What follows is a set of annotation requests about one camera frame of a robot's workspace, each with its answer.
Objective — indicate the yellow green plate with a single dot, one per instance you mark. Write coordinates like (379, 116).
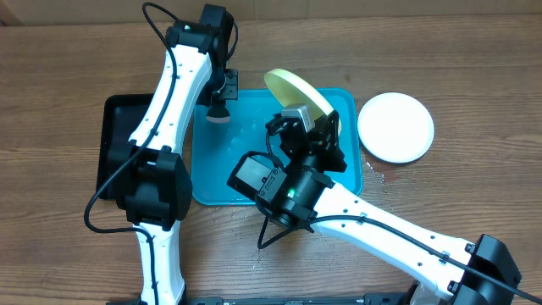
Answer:
(288, 88)

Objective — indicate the black plastic tray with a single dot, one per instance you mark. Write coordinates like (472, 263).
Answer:
(122, 115)

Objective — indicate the white plate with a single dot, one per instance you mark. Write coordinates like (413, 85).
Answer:
(395, 127)

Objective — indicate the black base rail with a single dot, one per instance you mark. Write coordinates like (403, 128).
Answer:
(378, 298)

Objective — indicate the green and pink sponge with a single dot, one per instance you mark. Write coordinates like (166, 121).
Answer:
(218, 114)

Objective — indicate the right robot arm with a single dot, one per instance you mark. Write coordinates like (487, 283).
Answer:
(302, 196)

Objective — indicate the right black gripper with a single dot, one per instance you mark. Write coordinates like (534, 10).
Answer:
(330, 146)

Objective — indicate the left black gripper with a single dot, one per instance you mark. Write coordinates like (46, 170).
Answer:
(232, 92)

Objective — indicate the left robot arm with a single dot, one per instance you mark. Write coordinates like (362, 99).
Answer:
(194, 50)

